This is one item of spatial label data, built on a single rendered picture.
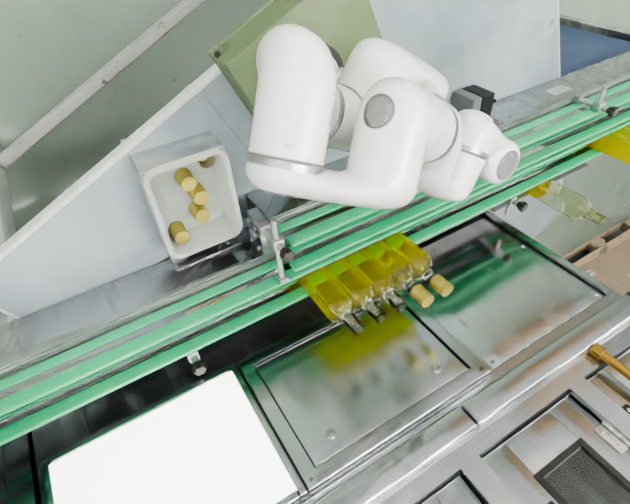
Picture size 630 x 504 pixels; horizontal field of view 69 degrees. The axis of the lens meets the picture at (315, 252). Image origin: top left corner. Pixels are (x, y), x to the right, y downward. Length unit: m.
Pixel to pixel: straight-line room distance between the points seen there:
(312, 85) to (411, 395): 0.74
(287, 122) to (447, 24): 0.89
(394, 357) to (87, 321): 0.67
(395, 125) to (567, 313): 0.93
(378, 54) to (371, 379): 0.69
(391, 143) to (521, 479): 0.75
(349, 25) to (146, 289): 0.70
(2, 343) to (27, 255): 0.19
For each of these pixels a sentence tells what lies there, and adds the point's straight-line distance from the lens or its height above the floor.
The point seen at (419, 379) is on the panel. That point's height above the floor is 1.25.
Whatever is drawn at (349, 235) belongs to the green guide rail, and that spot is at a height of 0.94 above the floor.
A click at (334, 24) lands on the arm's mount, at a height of 0.84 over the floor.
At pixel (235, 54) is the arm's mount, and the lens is 0.91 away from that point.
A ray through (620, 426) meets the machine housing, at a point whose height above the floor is 1.54.
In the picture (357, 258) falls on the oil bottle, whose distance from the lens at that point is 1.10.
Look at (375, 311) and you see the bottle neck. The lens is 1.00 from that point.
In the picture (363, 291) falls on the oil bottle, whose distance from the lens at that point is 1.02.
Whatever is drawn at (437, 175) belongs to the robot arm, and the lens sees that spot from 0.66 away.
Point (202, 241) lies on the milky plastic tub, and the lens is 1.05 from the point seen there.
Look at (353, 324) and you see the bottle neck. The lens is 0.98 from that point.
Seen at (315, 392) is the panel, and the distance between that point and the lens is 1.05.
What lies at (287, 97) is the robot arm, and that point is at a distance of 0.48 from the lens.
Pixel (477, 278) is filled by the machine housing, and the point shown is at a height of 1.07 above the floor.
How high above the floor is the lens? 1.64
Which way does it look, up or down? 41 degrees down
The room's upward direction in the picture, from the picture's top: 137 degrees clockwise
